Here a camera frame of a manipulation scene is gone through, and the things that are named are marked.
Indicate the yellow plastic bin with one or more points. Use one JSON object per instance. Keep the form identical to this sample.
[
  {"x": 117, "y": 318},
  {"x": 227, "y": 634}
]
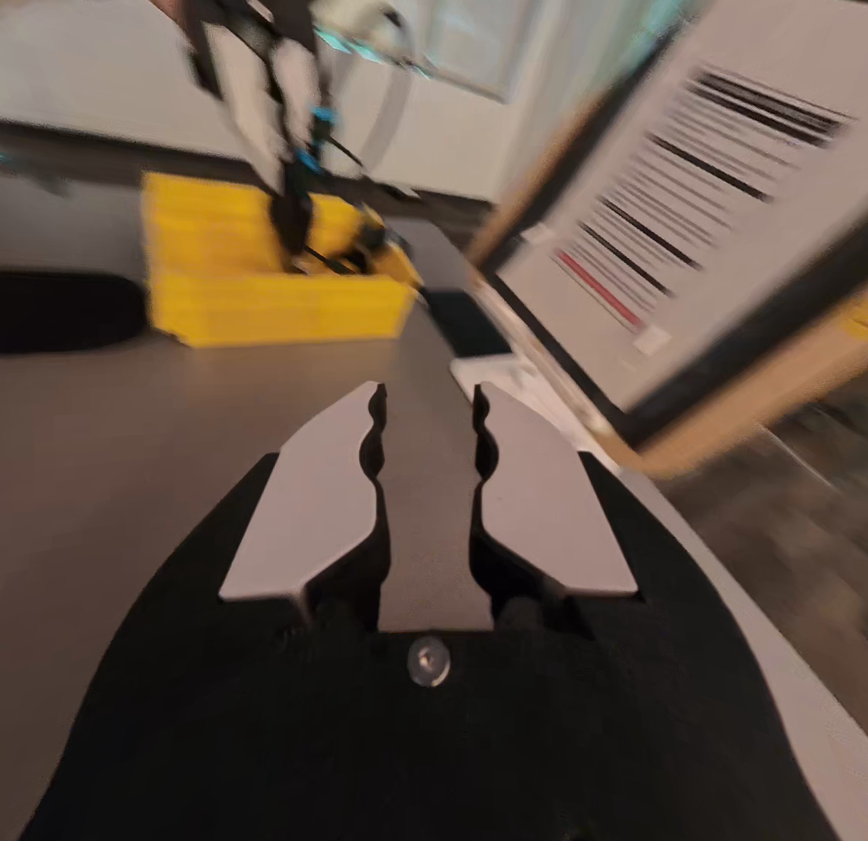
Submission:
[{"x": 271, "y": 312}]

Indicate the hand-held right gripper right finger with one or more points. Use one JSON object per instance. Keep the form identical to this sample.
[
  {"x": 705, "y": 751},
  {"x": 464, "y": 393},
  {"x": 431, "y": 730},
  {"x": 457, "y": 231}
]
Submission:
[{"x": 549, "y": 515}]

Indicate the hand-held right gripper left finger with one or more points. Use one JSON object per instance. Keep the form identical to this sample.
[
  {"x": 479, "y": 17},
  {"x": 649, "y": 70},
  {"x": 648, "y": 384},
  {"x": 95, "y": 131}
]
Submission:
[{"x": 305, "y": 509}]

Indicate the large glass window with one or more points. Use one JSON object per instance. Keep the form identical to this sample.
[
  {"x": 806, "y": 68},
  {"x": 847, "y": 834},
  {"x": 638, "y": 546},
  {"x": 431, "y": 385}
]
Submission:
[{"x": 475, "y": 27}]

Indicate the wooden document stand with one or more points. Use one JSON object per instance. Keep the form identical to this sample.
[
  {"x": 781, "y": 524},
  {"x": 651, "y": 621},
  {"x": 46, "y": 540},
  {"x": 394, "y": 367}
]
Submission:
[{"x": 780, "y": 407}]

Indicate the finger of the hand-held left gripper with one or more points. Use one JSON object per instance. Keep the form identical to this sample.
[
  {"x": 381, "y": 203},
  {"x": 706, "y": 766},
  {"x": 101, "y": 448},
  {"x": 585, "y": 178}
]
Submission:
[
  {"x": 298, "y": 88},
  {"x": 258, "y": 122}
]

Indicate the black mesh pad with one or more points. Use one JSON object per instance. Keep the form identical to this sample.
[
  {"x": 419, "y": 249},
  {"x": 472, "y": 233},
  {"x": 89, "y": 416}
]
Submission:
[{"x": 68, "y": 312}]

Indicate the printed instruction sheet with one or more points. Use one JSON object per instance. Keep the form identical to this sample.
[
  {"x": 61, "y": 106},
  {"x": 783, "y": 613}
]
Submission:
[{"x": 712, "y": 299}]

